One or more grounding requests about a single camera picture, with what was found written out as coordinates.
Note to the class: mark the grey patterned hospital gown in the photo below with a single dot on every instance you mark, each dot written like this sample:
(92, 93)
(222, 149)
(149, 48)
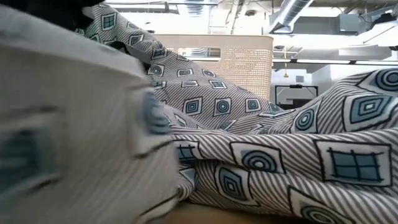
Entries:
(280, 161)

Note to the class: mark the white plastic basket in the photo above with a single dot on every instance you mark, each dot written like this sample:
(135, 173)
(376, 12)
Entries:
(248, 68)

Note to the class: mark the yellow hanging tag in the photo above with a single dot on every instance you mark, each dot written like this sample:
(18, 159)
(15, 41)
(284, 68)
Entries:
(285, 74)

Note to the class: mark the ceiling light bar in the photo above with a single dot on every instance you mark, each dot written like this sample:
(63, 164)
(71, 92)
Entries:
(323, 61)

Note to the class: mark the silver ceiling duct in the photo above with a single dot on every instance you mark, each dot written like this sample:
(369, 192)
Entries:
(289, 14)

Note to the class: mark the black metal frame stand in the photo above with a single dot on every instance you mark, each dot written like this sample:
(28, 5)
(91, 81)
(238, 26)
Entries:
(297, 86)

